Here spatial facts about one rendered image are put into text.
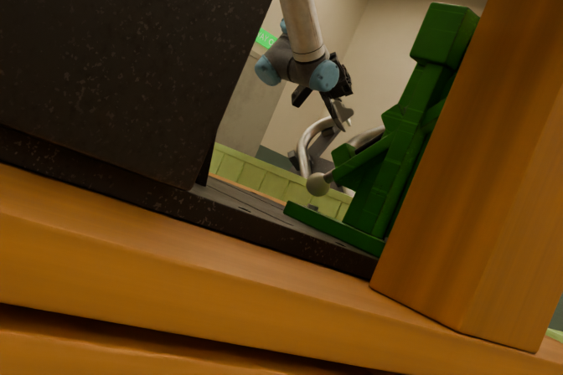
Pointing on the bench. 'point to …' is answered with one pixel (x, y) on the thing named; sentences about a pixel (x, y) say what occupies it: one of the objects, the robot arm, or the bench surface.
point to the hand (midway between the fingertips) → (340, 116)
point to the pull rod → (319, 183)
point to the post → (492, 175)
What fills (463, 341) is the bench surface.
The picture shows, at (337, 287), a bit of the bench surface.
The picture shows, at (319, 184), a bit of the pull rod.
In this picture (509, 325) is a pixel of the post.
